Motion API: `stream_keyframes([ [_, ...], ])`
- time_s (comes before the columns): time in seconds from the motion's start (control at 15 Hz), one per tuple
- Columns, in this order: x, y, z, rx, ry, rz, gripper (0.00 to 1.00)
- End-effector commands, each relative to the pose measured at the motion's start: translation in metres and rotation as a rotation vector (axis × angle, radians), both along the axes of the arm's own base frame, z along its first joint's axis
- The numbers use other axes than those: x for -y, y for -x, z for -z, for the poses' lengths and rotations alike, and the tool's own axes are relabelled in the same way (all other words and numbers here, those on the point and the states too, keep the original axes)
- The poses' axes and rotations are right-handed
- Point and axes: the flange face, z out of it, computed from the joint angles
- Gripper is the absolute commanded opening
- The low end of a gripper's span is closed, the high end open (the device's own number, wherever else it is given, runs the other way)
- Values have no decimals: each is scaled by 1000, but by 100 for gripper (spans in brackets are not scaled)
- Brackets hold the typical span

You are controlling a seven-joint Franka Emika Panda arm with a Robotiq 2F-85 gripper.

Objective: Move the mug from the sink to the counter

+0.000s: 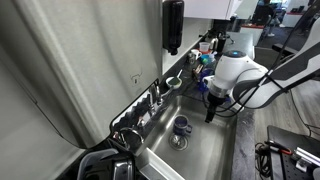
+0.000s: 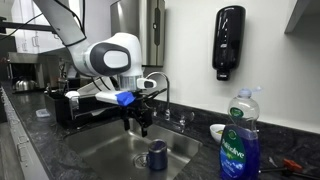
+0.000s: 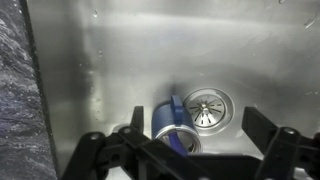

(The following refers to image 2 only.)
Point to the stainless paper towel dispenser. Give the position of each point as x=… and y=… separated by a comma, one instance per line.
x=146, y=30

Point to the chrome gooseneck faucet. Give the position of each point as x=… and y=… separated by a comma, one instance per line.
x=167, y=100

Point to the dark blue mug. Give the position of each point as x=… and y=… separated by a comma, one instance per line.
x=157, y=156

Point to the blue dish soap bottle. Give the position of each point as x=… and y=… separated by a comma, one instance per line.
x=238, y=153

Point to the grey wall shelf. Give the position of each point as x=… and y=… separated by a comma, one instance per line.
x=300, y=13

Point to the small clear plastic container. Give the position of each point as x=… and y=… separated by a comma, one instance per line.
x=42, y=113

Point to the white wrist camera blue tape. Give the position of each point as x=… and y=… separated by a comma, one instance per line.
x=110, y=97

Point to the black dish rack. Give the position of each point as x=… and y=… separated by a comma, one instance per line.
x=61, y=106

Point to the round metal sink drain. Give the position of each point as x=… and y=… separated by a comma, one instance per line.
x=140, y=160

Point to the stainless steel sink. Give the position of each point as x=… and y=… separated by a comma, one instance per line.
x=106, y=150

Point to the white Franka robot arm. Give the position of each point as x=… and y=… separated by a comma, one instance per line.
x=113, y=41

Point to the small white bowl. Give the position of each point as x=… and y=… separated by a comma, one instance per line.
x=216, y=131

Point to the black robot mount frame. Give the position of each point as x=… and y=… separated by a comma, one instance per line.
x=23, y=26

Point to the black wall soap dispenser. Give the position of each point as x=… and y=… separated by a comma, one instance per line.
x=228, y=36

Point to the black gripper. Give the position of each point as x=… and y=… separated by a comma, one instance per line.
x=140, y=108

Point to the steel countertop appliance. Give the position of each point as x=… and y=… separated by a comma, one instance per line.
x=23, y=61

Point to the metal kettle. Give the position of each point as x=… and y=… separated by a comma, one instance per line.
x=24, y=85

